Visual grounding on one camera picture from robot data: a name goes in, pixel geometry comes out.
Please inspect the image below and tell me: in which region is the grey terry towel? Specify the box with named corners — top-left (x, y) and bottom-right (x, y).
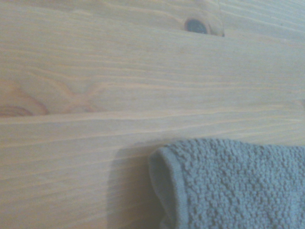
top-left (148, 138), bottom-right (305, 229)

